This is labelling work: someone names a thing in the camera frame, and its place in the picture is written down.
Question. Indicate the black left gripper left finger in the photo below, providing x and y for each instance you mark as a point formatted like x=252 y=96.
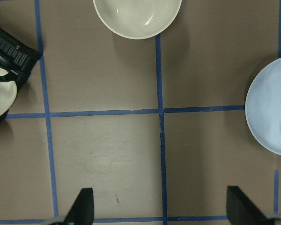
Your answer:
x=82 y=210

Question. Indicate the blue plate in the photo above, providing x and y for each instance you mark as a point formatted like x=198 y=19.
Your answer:
x=263 y=107

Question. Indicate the cream plate in rack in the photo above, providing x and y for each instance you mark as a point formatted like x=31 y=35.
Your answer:
x=8 y=92

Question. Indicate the white bowl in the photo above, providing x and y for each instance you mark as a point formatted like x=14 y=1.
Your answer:
x=137 y=19

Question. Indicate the black plate rack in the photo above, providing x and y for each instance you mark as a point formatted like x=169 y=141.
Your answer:
x=16 y=61

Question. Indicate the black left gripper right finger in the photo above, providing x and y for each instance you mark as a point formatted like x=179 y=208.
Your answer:
x=241 y=210

